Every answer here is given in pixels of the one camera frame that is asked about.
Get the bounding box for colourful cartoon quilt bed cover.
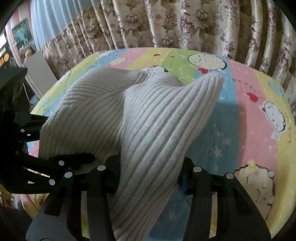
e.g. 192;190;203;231
33;48;295;237

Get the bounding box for teal wall picture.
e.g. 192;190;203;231
12;19;33;51

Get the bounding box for white ribbed knit sweater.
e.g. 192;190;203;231
39;67;223;240

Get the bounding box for dark screen appliance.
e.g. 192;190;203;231
0;31;17;69

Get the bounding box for floral beige curtain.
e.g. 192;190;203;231
30;0;295;110

